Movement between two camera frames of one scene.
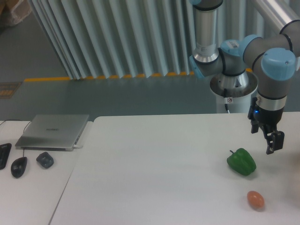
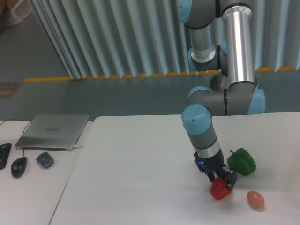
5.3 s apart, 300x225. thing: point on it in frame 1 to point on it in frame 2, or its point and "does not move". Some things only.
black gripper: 267,120 to 216,165
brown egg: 255,199 does not move
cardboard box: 12,11 does not move
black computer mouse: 18,166 does not move
